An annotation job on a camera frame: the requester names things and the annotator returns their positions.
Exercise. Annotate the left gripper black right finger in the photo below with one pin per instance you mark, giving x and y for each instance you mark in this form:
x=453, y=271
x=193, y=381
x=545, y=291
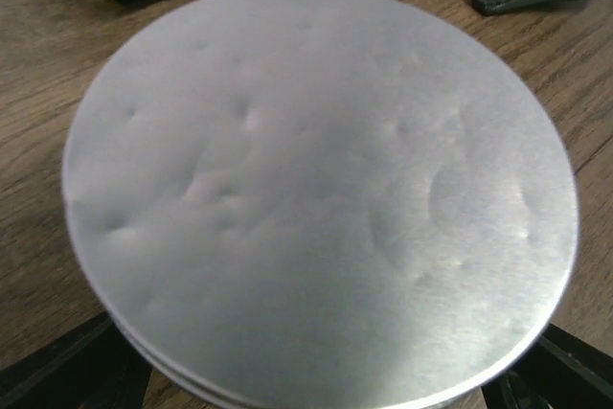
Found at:
x=559, y=371

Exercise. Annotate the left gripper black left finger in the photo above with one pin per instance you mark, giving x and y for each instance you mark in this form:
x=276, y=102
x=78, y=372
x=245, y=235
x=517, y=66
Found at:
x=90, y=366

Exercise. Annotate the white round cup lid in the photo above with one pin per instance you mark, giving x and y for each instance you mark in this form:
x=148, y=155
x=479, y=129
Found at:
x=319, y=204

